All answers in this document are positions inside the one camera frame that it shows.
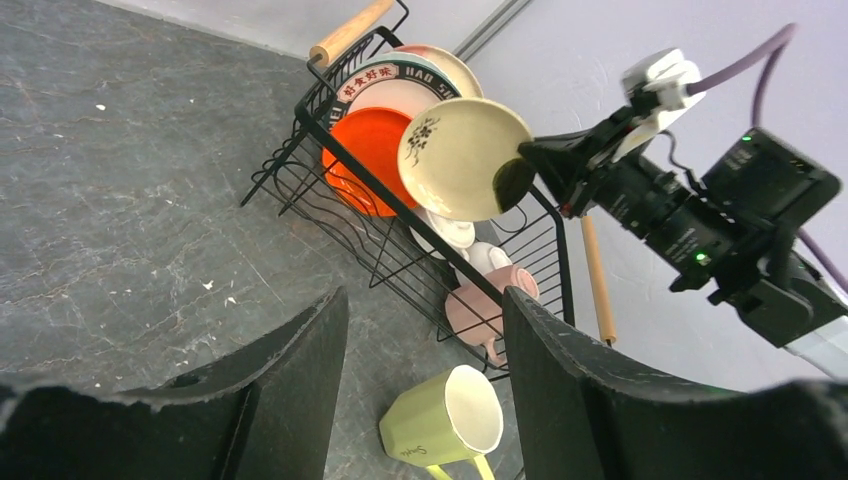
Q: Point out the white bowl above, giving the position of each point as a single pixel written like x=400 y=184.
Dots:
x=485 y=257

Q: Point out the pink mug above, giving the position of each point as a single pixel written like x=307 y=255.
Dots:
x=476 y=318

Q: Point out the pink and cream plate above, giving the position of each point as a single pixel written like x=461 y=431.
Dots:
x=456 y=70

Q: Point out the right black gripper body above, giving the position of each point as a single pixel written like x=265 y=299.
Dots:
x=735 y=225

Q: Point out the yellow green mug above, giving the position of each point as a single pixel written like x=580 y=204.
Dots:
x=453 y=417

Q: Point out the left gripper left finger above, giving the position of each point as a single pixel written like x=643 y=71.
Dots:
x=264 y=411

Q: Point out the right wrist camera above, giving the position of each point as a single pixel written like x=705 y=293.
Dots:
x=656 y=88

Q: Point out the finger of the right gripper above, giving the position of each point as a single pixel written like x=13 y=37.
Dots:
x=564 y=162

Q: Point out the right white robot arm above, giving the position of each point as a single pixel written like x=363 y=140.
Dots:
x=778 y=315

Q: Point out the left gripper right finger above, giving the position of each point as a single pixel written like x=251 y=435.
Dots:
x=587 y=411

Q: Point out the black wire dish rack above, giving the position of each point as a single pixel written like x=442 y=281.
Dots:
x=384 y=246

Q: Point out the cream plate with black spot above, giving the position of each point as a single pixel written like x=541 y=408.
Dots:
x=460 y=159

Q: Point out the orange plate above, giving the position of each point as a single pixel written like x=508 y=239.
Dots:
x=372 y=136

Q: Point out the white cup with handle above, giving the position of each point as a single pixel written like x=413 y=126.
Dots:
x=459 y=235

